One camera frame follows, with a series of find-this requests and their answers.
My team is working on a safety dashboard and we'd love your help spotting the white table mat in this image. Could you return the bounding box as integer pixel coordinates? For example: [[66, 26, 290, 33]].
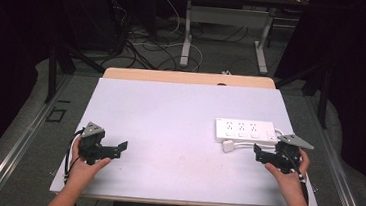
[[48, 69, 328, 206]]

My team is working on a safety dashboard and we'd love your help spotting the white desk with metal legs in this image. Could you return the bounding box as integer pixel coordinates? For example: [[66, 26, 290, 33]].
[[159, 0, 312, 80]]

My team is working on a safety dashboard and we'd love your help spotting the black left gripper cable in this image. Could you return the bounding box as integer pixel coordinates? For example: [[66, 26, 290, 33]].
[[62, 127, 86, 186]]

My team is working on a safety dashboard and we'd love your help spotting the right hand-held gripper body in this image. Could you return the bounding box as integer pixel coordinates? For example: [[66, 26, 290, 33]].
[[262, 130, 317, 178]]

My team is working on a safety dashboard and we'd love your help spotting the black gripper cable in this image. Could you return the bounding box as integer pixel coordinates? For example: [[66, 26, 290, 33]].
[[277, 147, 315, 206], [62, 127, 86, 186]]

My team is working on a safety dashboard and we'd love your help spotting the black floor cable bundle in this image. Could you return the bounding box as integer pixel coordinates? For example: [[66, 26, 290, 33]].
[[102, 0, 188, 74]]

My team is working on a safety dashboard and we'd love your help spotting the white floor cable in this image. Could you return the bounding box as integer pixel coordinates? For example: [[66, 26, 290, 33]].
[[130, 0, 209, 74]]

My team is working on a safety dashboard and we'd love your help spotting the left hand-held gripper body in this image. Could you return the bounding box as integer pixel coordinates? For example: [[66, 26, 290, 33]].
[[76, 120, 125, 169]]

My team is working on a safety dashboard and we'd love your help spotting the black metal stand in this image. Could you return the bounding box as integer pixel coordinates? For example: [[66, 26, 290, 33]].
[[41, 39, 109, 109], [271, 55, 334, 130]]

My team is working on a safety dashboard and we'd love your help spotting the metal floor rail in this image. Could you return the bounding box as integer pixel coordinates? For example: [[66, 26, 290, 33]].
[[0, 67, 75, 206], [293, 93, 366, 206]]

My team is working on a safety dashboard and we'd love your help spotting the person's right hand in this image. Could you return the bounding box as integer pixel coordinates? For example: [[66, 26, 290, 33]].
[[262, 144, 312, 196]]

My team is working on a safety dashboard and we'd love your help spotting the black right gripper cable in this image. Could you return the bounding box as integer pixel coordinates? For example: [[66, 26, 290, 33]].
[[277, 147, 315, 206]]

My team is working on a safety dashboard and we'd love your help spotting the wooden table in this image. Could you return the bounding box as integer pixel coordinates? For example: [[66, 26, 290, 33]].
[[102, 62, 279, 94]]

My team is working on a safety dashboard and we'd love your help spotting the white power strip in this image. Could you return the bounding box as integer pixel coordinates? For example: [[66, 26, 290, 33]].
[[214, 116, 282, 149]]

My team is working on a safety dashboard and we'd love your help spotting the person's left hand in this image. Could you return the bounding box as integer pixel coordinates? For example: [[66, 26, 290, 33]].
[[68, 134, 115, 187]]

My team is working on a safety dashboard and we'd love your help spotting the white plug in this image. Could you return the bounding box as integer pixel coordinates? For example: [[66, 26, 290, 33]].
[[221, 139, 237, 155]]

